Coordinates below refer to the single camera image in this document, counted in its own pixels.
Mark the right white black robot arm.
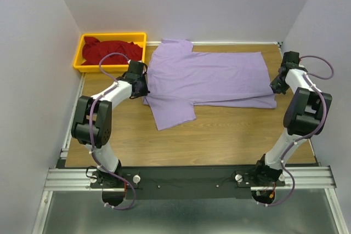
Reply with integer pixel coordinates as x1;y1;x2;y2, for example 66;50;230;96
252;51;332;185

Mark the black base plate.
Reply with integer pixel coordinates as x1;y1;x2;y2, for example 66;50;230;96
89;165;285;204

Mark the red t shirt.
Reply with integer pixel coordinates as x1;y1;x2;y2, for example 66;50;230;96
81;36;144;66

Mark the aluminium frame rail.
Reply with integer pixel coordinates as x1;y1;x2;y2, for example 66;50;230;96
44;167;336;191

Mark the lavender t shirt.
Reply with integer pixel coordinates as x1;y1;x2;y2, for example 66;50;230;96
143;39;277;130

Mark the yellow plastic bin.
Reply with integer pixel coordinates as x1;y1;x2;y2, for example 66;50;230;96
73;32;146;73

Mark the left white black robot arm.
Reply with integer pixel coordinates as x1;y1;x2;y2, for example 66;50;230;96
71;61;149;186

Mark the left side aluminium rail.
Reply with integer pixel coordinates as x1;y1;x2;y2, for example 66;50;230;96
55;73;86;169

